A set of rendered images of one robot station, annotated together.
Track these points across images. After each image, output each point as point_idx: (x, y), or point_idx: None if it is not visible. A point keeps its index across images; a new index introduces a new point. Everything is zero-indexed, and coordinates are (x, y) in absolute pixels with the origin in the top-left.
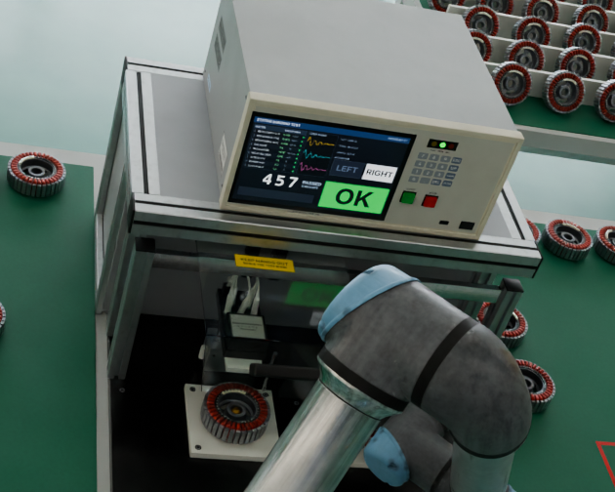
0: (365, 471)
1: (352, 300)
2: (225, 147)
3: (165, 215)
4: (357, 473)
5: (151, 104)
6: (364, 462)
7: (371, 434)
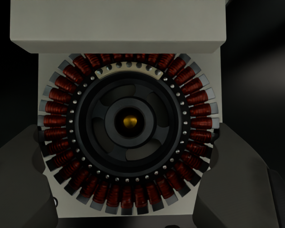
0: (106, 216)
1: None
2: None
3: None
4: (89, 225)
5: None
6: (99, 214)
7: (94, 201)
